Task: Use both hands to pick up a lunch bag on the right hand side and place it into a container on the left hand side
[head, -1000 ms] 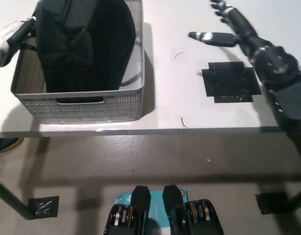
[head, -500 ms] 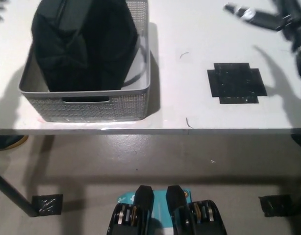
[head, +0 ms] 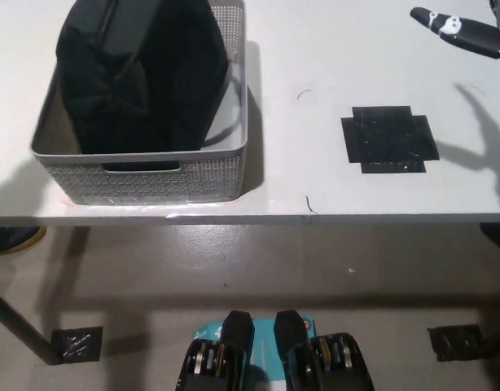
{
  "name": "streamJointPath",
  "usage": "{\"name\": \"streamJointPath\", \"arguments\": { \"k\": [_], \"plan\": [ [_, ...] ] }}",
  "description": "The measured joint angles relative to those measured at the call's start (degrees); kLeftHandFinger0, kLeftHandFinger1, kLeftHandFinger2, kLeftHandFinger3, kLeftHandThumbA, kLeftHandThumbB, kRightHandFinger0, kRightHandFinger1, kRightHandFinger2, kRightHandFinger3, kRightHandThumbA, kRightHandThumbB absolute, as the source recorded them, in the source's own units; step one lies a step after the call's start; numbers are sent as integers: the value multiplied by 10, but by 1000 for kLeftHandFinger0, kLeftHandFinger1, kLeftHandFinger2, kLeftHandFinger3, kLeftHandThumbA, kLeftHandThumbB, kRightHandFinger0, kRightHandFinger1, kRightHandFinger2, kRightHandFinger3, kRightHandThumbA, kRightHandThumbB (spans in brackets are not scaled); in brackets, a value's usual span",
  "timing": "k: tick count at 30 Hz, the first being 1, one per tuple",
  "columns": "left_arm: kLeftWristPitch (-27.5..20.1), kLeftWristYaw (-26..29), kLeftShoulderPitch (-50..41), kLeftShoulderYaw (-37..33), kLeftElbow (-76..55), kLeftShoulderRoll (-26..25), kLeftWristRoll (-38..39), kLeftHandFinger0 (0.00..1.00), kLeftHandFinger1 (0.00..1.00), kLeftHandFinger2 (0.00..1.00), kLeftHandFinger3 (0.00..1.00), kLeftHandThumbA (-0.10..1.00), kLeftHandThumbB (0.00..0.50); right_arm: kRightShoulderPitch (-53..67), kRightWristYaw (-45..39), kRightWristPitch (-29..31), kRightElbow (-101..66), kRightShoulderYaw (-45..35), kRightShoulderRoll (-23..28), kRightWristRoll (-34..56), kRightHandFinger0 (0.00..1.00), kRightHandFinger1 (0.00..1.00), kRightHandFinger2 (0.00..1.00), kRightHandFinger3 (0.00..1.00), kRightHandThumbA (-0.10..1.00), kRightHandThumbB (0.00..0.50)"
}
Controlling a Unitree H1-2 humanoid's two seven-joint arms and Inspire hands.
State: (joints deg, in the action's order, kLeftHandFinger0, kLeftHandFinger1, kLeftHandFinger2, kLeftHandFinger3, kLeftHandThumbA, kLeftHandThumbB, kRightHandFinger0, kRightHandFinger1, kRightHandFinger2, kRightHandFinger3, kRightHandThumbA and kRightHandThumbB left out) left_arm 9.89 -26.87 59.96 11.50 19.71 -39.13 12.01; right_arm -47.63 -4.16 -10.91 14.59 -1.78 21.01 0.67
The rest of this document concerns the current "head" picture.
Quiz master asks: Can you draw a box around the robot right white black hand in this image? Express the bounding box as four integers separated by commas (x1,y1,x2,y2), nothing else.
409,0,500,77

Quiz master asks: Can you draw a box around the grey perforated plastic basket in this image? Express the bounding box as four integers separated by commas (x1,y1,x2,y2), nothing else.
29,0,250,206

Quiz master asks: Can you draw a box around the dark object under table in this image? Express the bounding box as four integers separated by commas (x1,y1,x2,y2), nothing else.
479,222,500,250

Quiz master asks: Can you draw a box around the dark green fabric lunch bag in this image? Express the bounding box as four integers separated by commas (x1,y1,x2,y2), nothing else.
55,0,245,173

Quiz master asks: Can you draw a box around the robot left black body block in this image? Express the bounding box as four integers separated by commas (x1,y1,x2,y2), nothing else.
175,310,256,391

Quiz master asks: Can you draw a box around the black shoe with tan sole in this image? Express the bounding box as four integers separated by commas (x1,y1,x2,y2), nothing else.
0,226,47,256

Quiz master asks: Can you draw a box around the clear tape strip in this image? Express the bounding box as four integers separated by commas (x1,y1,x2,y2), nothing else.
64,198,237,220

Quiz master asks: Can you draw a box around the black tape patch on table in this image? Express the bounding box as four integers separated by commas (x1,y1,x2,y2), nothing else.
340,105,441,176

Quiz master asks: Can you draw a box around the dark grey table leg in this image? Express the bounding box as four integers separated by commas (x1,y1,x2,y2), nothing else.
0,284,60,366

